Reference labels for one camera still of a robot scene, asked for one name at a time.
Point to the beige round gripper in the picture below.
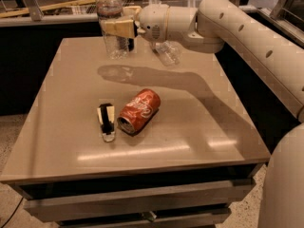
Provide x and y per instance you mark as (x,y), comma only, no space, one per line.
(152,22)

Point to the clear bottle with red label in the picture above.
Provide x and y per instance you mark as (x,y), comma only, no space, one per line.
(109,12)

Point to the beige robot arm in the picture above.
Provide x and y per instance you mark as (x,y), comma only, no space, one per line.
(278,62)

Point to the clear crushed plastic bottle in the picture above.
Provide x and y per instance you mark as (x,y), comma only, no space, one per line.
(168,53)

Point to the beige drawer cabinet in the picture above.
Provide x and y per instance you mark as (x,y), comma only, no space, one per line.
(132,143)

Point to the top drawer front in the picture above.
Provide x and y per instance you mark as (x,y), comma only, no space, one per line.
(139,200)

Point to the blue Pepsi can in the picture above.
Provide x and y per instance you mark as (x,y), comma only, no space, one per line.
(131,44)

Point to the grey metal railing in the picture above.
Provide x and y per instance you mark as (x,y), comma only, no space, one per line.
(75,13)

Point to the red Coca-Cola can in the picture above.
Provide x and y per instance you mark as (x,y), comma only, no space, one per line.
(137,112)

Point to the small black and clear object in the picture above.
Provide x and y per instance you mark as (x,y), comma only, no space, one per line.
(106,118)

